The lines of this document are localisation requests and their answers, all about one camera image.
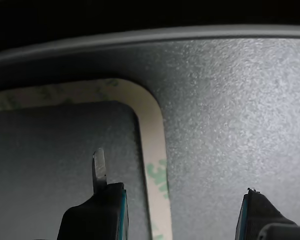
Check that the gripper finger metal blade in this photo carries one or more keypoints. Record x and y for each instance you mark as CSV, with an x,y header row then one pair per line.
x,y
95,215

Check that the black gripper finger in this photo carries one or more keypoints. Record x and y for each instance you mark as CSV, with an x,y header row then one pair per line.
x,y
260,217

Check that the beige rectangular adhesive frame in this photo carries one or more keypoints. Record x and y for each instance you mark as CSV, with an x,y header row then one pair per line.
x,y
150,112

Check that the dark grey rectangular mat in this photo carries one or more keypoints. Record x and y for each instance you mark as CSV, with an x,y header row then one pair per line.
x,y
227,125

